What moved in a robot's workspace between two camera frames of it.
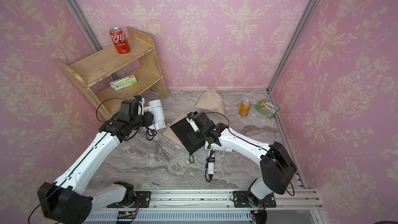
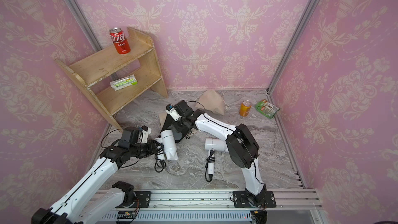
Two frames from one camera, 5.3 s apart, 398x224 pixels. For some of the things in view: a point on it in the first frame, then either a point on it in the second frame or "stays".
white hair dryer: x=156 y=109 to x=167 y=146
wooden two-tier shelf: x=113 y=80 stays
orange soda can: x=245 y=108 stays
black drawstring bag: x=180 y=129 to x=177 y=132
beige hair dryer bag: x=210 y=100 stays
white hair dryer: x=209 y=164 stays
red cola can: x=119 y=40 stays
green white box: x=124 y=82 stays
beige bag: x=169 y=133 to x=162 y=116
